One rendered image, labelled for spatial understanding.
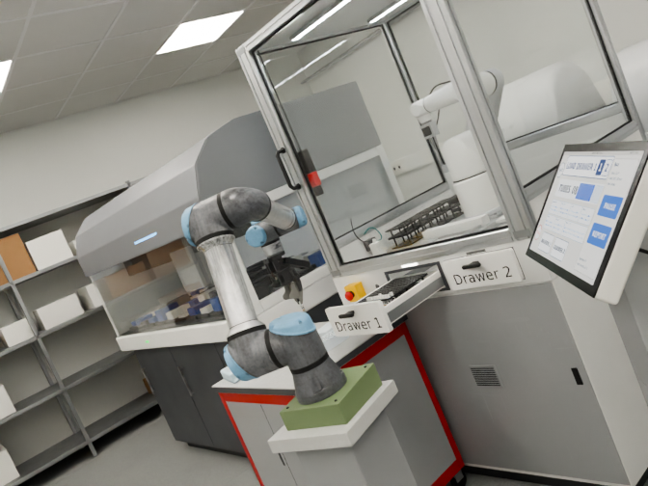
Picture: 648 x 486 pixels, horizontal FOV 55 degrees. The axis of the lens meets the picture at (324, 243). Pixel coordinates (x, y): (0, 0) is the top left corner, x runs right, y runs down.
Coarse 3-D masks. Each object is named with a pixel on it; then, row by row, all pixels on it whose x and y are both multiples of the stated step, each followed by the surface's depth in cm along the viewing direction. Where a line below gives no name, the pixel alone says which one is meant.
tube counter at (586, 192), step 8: (576, 184) 146; (584, 184) 141; (592, 184) 136; (600, 184) 132; (576, 192) 145; (584, 192) 139; (592, 192) 135; (600, 192) 130; (576, 200) 143; (584, 200) 138; (592, 200) 133
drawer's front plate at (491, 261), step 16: (464, 256) 213; (480, 256) 206; (496, 256) 202; (512, 256) 197; (448, 272) 219; (464, 272) 214; (480, 272) 209; (496, 272) 204; (512, 272) 199; (464, 288) 216
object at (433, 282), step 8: (424, 272) 232; (432, 272) 229; (424, 280) 220; (432, 280) 222; (440, 280) 224; (416, 288) 216; (424, 288) 218; (432, 288) 221; (440, 288) 223; (400, 296) 211; (408, 296) 213; (416, 296) 215; (424, 296) 218; (392, 304) 208; (400, 304) 210; (408, 304) 212; (416, 304) 214; (392, 312) 207; (400, 312) 209; (392, 320) 207
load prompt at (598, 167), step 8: (568, 160) 157; (576, 160) 152; (584, 160) 146; (592, 160) 141; (600, 160) 136; (608, 160) 131; (568, 168) 156; (576, 168) 150; (584, 168) 144; (592, 168) 139; (600, 168) 135; (608, 168) 130; (584, 176) 142; (592, 176) 138; (600, 176) 133
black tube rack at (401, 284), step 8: (392, 280) 239; (400, 280) 234; (408, 280) 228; (416, 280) 223; (384, 288) 230; (392, 288) 224; (400, 288) 219; (408, 288) 228; (368, 296) 228; (392, 296) 214
